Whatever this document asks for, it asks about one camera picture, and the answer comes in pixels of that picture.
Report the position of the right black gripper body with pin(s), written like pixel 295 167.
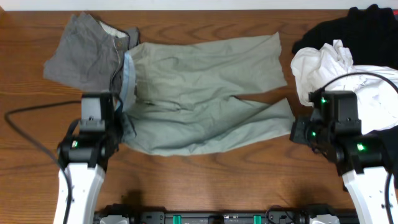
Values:
pixel 304 131

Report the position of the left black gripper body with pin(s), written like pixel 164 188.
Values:
pixel 115 127

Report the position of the white t-shirt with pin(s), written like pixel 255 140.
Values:
pixel 377 100

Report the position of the khaki green shorts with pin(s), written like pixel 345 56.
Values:
pixel 182 100

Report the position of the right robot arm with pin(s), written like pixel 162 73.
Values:
pixel 366 162

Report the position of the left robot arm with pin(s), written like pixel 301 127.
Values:
pixel 83 155

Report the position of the folded dark grey shorts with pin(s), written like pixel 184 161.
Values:
pixel 90 55

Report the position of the black garment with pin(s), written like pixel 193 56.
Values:
pixel 370 35

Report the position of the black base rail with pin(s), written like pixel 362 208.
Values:
pixel 318 213

